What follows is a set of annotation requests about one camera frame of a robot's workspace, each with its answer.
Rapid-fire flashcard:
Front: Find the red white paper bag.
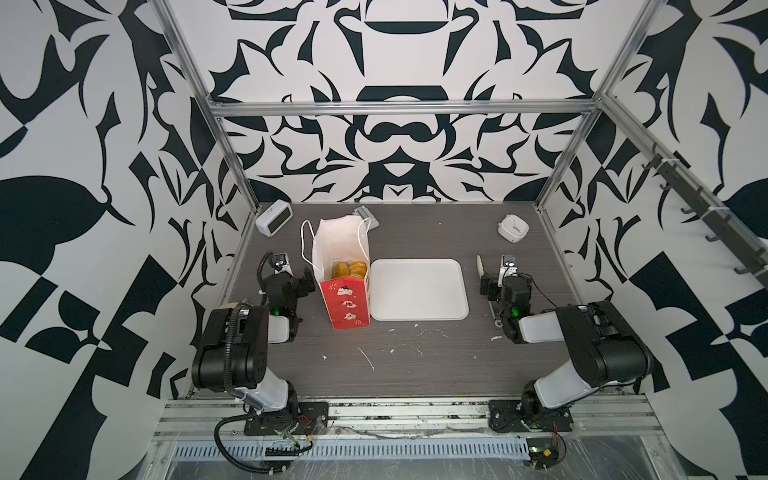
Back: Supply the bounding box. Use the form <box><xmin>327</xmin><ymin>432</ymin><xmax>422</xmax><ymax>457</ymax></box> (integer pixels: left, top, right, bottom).
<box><xmin>300</xmin><ymin>214</ymin><xmax>371</xmax><ymax>330</ymax></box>

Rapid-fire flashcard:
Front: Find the fake bagel bread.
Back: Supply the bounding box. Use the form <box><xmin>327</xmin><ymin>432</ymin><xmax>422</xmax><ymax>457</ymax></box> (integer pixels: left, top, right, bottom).
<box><xmin>349</xmin><ymin>262</ymin><xmax>368</xmax><ymax>279</ymax></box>

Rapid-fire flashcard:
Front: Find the long striped fake bread loaf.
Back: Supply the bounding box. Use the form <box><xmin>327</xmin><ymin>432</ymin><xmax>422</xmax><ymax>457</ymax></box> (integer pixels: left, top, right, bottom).
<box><xmin>332</xmin><ymin>262</ymin><xmax>350</xmax><ymax>279</ymax></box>

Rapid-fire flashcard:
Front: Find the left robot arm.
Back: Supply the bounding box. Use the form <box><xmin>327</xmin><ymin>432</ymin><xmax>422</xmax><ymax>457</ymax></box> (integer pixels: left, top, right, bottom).
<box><xmin>191</xmin><ymin>271</ymin><xmax>328</xmax><ymax>435</ymax></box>

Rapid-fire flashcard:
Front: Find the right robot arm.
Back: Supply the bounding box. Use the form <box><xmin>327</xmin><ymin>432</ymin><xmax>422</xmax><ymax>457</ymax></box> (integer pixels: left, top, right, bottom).
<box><xmin>476</xmin><ymin>255</ymin><xmax>653</xmax><ymax>433</ymax></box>

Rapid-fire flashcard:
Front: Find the white round timer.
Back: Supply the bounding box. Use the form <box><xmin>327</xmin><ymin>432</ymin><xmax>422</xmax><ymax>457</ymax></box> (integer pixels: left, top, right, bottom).
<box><xmin>497</xmin><ymin>214</ymin><xmax>530</xmax><ymax>243</ymax></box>

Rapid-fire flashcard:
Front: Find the white digital clock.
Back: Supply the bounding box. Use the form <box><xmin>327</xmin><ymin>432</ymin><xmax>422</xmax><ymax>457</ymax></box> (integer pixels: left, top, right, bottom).
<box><xmin>255</xmin><ymin>200</ymin><xmax>293</xmax><ymax>237</ymax></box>

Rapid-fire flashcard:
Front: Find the white plastic tray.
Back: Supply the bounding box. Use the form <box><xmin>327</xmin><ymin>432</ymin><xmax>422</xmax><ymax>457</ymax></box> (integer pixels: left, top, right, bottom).
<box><xmin>370</xmin><ymin>259</ymin><xmax>469</xmax><ymax>322</ymax></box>

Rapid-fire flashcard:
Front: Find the small grey white device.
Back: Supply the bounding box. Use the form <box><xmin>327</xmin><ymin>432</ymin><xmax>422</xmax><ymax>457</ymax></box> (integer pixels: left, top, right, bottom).
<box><xmin>353</xmin><ymin>205</ymin><xmax>380</xmax><ymax>231</ymax></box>

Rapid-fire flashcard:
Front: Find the small circuit board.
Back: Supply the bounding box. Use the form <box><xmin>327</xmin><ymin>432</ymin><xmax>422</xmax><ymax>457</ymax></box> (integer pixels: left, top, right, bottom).
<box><xmin>527</xmin><ymin>435</ymin><xmax>567</xmax><ymax>471</ymax></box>

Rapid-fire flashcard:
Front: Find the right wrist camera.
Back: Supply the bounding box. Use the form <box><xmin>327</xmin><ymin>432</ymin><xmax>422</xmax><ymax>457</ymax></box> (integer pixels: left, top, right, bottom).
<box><xmin>499</xmin><ymin>254</ymin><xmax>518</xmax><ymax>279</ymax></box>

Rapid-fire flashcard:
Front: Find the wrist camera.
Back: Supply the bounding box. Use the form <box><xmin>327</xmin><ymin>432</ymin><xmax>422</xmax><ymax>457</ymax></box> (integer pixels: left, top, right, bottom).
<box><xmin>269</xmin><ymin>252</ymin><xmax>293</xmax><ymax>275</ymax></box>
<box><xmin>499</xmin><ymin>254</ymin><xmax>518</xmax><ymax>279</ymax></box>

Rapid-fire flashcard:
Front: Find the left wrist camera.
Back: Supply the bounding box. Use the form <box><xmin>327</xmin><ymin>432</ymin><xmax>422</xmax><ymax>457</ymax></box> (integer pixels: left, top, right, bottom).
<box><xmin>269</xmin><ymin>252</ymin><xmax>293</xmax><ymax>275</ymax></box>

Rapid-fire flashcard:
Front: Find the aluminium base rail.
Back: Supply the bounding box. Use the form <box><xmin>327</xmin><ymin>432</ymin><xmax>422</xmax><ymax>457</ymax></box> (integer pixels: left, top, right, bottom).
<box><xmin>152</xmin><ymin>395</ymin><xmax>664</xmax><ymax>463</ymax></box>

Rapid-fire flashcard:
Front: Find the wall hook rail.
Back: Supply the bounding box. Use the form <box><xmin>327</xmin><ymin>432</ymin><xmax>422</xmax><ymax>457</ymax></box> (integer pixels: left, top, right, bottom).
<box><xmin>643</xmin><ymin>142</ymin><xmax>767</xmax><ymax>289</ymax></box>

